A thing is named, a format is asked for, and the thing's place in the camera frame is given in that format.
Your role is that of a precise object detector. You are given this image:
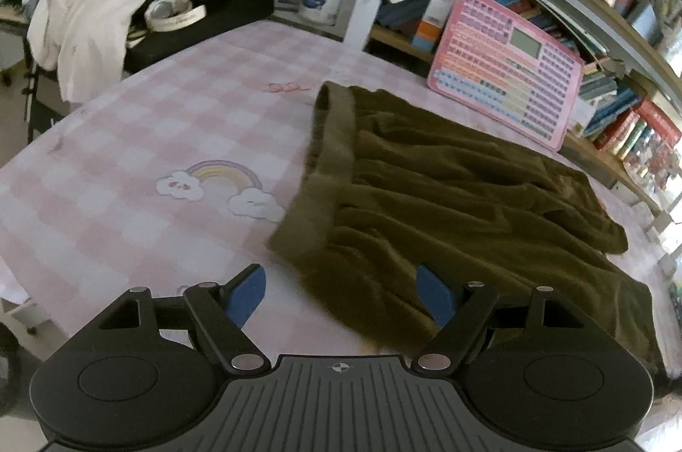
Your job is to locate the white plastic jar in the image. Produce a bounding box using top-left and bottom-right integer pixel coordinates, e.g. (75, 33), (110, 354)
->
(298, 0), (347, 26)

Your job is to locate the black box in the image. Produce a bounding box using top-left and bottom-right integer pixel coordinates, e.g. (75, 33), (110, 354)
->
(125, 0), (275, 74)

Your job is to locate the pink toy learning tablet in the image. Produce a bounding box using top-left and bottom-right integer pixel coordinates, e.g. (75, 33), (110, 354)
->
(426, 0), (584, 151)

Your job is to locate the white tape roll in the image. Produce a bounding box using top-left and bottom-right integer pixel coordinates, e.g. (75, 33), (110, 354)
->
(145, 0), (208, 32)

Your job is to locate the pink checkered printed desk mat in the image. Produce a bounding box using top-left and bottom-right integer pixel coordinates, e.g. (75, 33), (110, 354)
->
(0, 20), (682, 452)

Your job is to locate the colourful paper flower ornament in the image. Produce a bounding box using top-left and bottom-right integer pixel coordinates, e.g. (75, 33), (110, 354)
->
(621, 127), (682, 202)

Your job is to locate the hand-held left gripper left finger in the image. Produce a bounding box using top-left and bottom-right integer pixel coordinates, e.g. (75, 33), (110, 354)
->
(96, 264), (267, 373)

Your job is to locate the row of upright books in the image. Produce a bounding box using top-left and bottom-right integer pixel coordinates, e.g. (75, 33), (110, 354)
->
(373, 0), (682, 176)

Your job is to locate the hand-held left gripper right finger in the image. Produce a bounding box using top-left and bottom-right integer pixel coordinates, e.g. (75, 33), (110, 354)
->
(410, 264), (592, 373)

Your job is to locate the white clothes pile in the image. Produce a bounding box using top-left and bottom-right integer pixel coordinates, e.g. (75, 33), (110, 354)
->
(26, 0), (161, 104)

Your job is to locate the thick red book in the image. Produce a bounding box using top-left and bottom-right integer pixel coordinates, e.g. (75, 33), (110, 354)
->
(635, 99), (682, 146)

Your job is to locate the olive green garment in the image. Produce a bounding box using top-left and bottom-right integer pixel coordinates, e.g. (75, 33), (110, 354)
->
(269, 81), (667, 368)

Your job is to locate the white and orange box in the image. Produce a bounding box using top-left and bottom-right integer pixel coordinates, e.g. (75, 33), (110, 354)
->
(410, 0), (462, 54)

